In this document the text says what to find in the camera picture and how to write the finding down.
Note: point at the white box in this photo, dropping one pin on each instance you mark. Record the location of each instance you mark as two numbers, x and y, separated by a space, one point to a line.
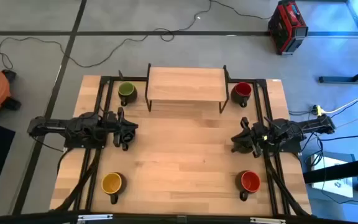
331 186

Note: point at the black crossbeam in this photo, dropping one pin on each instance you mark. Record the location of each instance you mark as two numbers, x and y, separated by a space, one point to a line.
148 219

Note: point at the black mug orange inside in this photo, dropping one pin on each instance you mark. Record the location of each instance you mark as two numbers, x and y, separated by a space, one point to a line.
250 181

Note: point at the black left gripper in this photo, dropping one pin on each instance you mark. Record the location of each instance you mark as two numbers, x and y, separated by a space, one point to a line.
113 123

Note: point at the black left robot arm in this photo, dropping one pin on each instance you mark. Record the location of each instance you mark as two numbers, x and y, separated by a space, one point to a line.
51 126

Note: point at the black mug red inside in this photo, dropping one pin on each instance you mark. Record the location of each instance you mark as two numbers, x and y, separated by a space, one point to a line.
243 89

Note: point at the black metal beam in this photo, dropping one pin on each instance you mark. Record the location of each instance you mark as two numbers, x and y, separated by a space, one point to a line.
340 170

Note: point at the yellow power plug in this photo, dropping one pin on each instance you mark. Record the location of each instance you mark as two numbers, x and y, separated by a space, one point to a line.
318 109

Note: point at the black aluminium table frame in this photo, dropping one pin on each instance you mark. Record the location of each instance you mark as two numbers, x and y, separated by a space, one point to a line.
105 80

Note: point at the black mug yellow inside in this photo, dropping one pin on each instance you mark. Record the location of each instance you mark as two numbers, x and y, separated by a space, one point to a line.
112 183

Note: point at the blue metal stand frame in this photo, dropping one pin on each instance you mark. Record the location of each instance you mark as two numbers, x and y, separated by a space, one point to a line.
337 80

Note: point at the black mug green inside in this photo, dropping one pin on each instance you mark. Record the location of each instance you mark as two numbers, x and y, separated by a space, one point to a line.
126 89

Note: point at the silver metal bracket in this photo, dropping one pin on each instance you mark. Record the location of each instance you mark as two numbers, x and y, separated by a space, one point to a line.
267 221
95 217

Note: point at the red black power station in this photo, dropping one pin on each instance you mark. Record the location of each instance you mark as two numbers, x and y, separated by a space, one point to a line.
286 28

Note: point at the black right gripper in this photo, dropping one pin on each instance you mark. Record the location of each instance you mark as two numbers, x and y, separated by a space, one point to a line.
258 137

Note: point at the wooden shelf black metal legs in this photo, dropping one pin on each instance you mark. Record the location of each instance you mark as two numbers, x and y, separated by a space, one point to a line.
185 84

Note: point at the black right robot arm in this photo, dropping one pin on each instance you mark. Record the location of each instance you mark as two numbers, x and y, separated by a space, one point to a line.
315 124

